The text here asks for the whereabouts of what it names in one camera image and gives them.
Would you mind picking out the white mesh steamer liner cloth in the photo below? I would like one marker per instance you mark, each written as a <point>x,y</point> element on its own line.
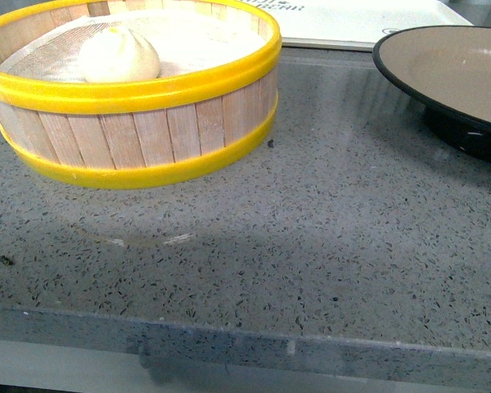
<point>185,42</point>

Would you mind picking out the white steamed bun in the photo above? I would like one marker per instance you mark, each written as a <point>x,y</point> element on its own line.
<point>116,55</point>

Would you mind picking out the cream bear print tray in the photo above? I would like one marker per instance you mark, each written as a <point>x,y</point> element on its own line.
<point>351,24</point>

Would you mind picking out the beige plate with black rim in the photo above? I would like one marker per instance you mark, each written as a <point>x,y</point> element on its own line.
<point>446,68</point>

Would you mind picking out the yellow rimmed wooden steamer basket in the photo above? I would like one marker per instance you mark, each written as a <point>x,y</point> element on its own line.
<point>144,134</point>

